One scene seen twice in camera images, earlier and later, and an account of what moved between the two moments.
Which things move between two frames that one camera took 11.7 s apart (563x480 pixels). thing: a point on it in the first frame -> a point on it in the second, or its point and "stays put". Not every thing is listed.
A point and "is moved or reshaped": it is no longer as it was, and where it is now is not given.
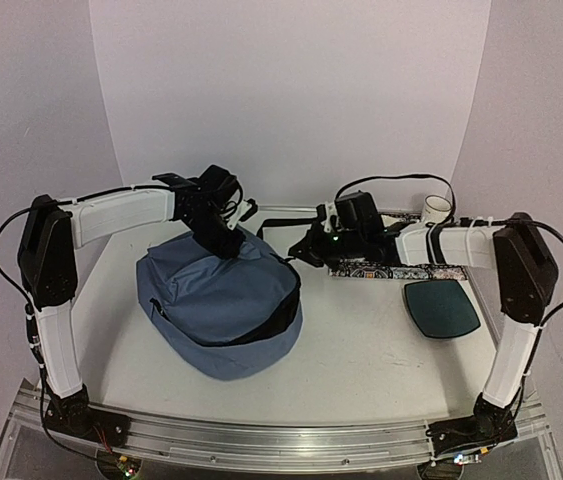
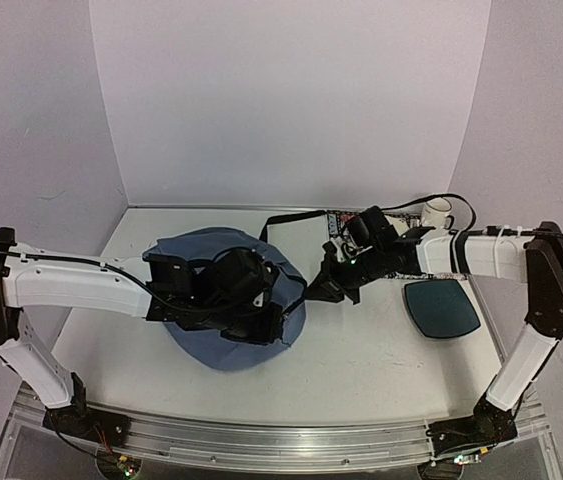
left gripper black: x=226 y=252 -> x=272 y=331
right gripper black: x=314 y=244 -> x=340 y=273
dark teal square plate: x=441 y=308 stays put
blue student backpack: x=218 y=318 is moved or reshaped
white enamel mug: x=436 y=208 stays put
